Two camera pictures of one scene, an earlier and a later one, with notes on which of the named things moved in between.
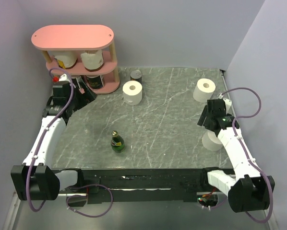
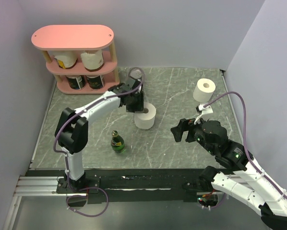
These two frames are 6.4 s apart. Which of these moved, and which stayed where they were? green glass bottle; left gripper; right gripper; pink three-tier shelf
Moved: right gripper; left gripper
Stayed: pink three-tier shelf; green glass bottle
